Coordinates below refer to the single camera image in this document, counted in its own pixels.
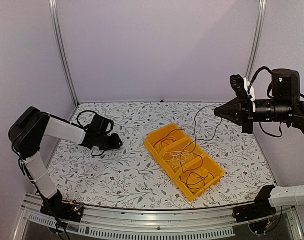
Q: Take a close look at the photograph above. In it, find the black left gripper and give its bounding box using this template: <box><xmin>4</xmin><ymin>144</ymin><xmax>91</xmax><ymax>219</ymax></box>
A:
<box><xmin>96</xmin><ymin>133</ymin><xmax>123</xmax><ymax>151</ymax></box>

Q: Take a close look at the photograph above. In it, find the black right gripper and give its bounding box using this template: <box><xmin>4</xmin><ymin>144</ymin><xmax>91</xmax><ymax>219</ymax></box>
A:
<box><xmin>214</xmin><ymin>95</ymin><xmax>295</xmax><ymax>134</ymax></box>

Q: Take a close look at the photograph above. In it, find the green cable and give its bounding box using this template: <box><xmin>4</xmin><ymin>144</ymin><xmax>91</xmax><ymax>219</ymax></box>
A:
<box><xmin>179</xmin><ymin>171</ymin><xmax>215</xmax><ymax>190</ymax></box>
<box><xmin>179</xmin><ymin>105</ymin><xmax>223</xmax><ymax>173</ymax></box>

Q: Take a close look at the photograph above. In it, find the thin black cable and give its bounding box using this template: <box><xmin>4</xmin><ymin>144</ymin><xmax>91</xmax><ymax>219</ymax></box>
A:
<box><xmin>153</xmin><ymin>128</ymin><xmax>187</xmax><ymax>148</ymax></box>

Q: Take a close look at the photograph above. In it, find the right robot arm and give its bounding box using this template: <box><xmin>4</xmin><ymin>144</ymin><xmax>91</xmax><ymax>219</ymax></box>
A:
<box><xmin>214</xmin><ymin>66</ymin><xmax>304</xmax><ymax>218</ymax></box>

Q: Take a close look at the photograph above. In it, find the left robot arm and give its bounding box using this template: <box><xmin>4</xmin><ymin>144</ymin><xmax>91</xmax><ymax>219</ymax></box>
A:
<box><xmin>8</xmin><ymin>106</ymin><xmax>123</xmax><ymax>217</ymax></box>

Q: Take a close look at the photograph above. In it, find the floral table cloth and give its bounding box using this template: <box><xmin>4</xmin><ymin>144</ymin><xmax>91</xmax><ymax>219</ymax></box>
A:
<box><xmin>48</xmin><ymin>102</ymin><xmax>275</xmax><ymax>210</ymax></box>

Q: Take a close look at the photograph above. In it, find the yellow three-compartment bin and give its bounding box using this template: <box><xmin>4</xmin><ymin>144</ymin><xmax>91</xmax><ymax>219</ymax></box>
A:
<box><xmin>144</xmin><ymin>123</ymin><xmax>226</xmax><ymax>202</ymax></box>

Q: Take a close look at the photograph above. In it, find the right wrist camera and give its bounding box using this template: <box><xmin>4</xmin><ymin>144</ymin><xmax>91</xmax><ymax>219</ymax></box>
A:
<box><xmin>229</xmin><ymin>74</ymin><xmax>256</xmax><ymax>103</ymax></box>

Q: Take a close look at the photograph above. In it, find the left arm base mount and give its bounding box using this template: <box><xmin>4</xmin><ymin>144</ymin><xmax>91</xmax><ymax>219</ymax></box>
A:
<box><xmin>40</xmin><ymin>190</ymin><xmax>85</xmax><ymax>223</ymax></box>

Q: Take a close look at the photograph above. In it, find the aluminium front rail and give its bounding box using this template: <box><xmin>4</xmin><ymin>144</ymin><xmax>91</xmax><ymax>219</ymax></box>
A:
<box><xmin>13</xmin><ymin>193</ymin><xmax>304</xmax><ymax>240</ymax></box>

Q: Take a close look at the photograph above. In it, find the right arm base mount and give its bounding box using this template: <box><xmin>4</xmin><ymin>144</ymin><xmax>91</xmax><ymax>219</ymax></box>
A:
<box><xmin>232</xmin><ymin>185</ymin><xmax>277</xmax><ymax>235</ymax></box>

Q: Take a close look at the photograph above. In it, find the right rear aluminium post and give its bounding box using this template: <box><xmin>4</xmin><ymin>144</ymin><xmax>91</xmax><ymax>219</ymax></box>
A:
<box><xmin>245</xmin><ymin>0</ymin><xmax>267</xmax><ymax>80</ymax></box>

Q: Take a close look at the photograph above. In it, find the aluminium post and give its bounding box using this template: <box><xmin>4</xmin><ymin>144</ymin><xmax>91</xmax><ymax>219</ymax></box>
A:
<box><xmin>48</xmin><ymin>0</ymin><xmax>80</xmax><ymax>107</ymax></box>
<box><xmin>245</xmin><ymin>0</ymin><xmax>267</xmax><ymax>80</ymax></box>

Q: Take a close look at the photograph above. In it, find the left rear aluminium post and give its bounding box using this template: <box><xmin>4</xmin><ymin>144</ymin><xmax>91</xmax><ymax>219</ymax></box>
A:
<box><xmin>48</xmin><ymin>0</ymin><xmax>80</xmax><ymax>107</ymax></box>

